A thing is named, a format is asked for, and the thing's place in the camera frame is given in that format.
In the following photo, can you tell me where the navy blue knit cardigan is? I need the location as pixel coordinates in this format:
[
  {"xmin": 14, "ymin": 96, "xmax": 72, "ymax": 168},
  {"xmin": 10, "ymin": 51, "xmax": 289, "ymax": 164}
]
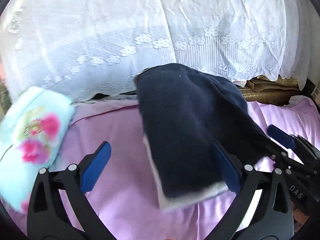
[{"xmin": 135, "ymin": 63, "xmax": 267, "ymax": 198}]

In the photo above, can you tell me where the white folded garment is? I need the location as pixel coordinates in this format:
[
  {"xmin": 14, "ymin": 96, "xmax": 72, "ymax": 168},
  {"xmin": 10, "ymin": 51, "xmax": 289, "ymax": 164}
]
[{"xmin": 143, "ymin": 134, "xmax": 228, "ymax": 212}]

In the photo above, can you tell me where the purple printed bed sheet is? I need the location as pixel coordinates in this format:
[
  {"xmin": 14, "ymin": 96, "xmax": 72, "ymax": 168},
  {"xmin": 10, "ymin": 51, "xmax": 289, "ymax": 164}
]
[{"xmin": 7, "ymin": 97, "xmax": 320, "ymax": 240}]

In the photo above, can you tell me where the brown folded bedding stack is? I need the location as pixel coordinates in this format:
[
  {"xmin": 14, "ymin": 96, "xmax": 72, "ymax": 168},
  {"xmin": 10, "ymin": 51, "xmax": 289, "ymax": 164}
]
[{"xmin": 233, "ymin": 76, "xmax": 303, "ymax": 106}]

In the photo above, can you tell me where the white lace cover cloth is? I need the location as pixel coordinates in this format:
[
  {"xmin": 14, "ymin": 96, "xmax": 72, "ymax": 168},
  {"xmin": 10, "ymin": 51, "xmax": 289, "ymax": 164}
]
[{"xmin": 1, "ymin": 0, "xmax": 310, "ymax": 101}]

